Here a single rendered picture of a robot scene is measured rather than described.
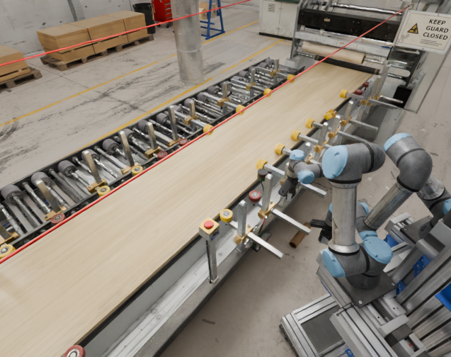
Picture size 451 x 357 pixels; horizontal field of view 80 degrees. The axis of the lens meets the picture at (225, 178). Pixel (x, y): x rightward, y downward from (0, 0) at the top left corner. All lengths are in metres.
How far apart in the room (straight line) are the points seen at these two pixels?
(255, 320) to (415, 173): 1.60
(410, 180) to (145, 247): 1.32
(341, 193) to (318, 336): 1.30
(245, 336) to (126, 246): 1.16
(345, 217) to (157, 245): 1.01
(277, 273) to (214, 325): 0.69
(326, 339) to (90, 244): 1.62
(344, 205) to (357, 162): 0.17
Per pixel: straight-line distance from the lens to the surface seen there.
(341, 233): 1.15
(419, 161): 1.29
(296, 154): 1.47
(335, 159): 1.03
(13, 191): 2.46
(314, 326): 2.19
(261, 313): 2.38
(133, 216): 1.79
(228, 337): 2.31
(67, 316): 1.58
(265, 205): 1.73
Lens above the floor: 2.21
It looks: 43 degrees down
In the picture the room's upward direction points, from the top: 1 degrees counter-clockwise
